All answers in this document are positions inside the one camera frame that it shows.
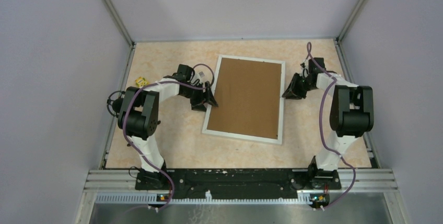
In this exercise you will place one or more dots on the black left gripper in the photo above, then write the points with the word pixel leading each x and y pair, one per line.
pixel 198 104

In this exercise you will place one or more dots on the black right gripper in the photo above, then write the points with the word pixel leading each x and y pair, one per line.
pixel 291 93

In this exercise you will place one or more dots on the brown frame backing board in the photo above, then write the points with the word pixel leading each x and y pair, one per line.
pixel 245 98

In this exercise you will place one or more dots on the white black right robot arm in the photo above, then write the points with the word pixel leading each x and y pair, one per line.
pixel 346 114

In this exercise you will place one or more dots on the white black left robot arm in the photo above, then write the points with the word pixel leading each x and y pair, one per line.
pixel 137 112

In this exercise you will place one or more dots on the yellow small block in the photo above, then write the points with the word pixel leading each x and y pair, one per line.
pixel 141 81

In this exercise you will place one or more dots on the black microphone on tripod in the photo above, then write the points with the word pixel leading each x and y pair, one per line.
pixel 114 103

